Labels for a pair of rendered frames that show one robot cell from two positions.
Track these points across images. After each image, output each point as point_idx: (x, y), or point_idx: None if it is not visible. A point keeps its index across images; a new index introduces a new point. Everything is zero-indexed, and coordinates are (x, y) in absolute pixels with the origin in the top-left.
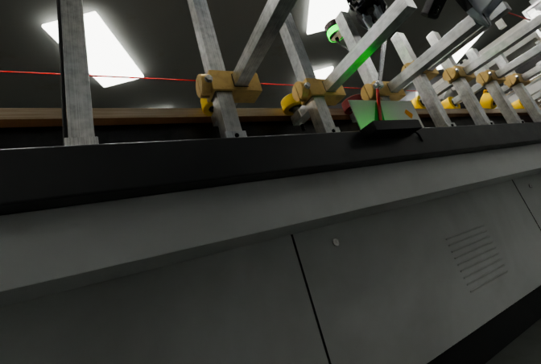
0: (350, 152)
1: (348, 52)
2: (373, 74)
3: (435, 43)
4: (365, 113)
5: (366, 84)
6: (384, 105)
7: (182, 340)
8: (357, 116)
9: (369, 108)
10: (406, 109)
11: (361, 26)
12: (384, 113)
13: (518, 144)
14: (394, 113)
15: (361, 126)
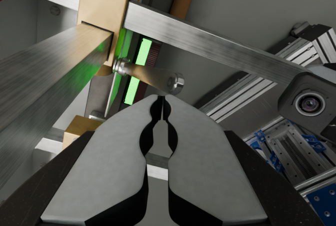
0: (120, 109)
1: (147, 175)
2: (102, 56)
3: (244, 71)
4: (115, 89)
5: (98, 74)
6: (123, 51)
7: None
8: (112, 101)
9: (116, 81)
10: None
11: (29, 186)
12: (124, 54)
13: None
14: (129, 33)
15: (116, 93)
